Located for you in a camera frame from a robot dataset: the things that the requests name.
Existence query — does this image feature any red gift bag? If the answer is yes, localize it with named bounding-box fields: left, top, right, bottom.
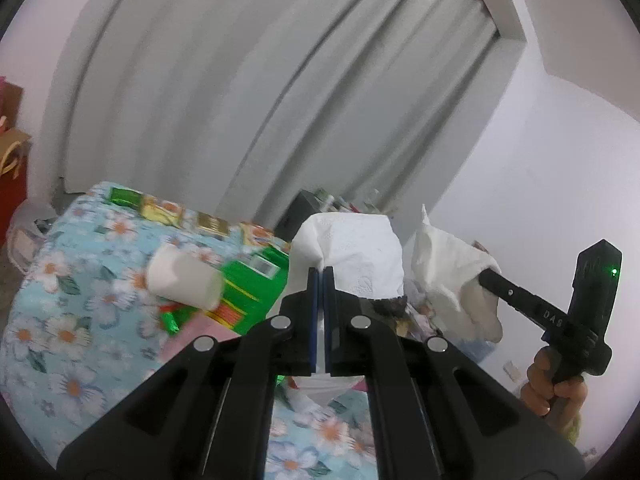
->
left=0, top=127, right=32, bottom=247

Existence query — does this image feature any green snack packet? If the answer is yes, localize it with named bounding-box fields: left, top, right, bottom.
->
left=109, top=186, right=144, bottom=209

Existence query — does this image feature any large green snack bag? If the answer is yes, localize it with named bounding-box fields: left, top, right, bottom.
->
left=204, top=246, right=292, bottom=336

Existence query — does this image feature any orange yellow snack packet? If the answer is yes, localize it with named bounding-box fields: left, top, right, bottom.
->
left=240, top=221, right=277, bottom=252

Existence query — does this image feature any small green candy wrapper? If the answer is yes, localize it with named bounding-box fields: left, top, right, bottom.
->
left=159, top=304, right=187, bottom=336

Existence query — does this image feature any white paper tissue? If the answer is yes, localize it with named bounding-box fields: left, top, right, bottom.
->
left=290, top=212, right=406, bottom=306

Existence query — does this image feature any floral blue tablecloth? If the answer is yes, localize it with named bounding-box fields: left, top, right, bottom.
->
left=0, top=182, right=391, bottom=480

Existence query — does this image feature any white plastic bag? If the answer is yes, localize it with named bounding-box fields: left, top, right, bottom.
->
left=7, top=203, right=59, bottom=277

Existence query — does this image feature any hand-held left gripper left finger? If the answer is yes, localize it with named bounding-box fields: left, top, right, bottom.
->
left=57, top=267, right=321, bottom=480

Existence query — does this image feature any white curtain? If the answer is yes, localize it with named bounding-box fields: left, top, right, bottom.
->
left=37, top=0, right=501, bottom=241

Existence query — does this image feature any gold box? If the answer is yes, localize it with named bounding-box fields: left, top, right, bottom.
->
left=195, top=211, right=232, bottom=239

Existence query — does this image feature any clear plastic bag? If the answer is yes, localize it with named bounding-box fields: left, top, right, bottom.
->
left=411, top=204, right=504, bottom=344

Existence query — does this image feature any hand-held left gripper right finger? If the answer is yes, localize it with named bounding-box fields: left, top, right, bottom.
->
left=323, top=266, right=587, bottom=480

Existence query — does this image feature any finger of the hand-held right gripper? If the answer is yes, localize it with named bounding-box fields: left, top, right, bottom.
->
left=477, top=267, right=546, bottom=336

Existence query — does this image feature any grey cabinet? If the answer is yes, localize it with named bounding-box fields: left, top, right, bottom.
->
left=276, top=189, right=327, bottom=242

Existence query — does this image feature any lined waste bin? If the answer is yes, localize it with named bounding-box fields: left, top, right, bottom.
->
left=370, top=275, right=501, bottom=367

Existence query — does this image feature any person's right hand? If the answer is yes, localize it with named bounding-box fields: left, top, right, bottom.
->
left=520, top=347, right=587, bottom=419

